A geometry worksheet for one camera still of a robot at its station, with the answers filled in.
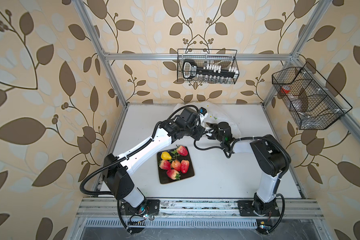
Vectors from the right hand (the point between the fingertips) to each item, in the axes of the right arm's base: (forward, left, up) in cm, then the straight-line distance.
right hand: (209, 124), depth 97 cm
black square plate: (-31, +29, -9) cm, 43 cm away
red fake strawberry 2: (-26, +17, -5) cm, 31 cm away
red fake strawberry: (-16, +18, -5) cm, 25 cm away
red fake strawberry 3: (-30, +23, -5) cm, 38 cm away
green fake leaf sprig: (-17, +23, -4) cm, 29 cm away
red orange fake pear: (-26, +22, -2) cm, 34 cm away
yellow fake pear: (-20, +28, -4) cm, 35 cm away
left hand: (-15, +6, +16) cm, 23 cm away
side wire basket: (-8, -48, +25) cm, 54 cm away
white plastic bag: (+4, -3, +3) cm, 5 cm away
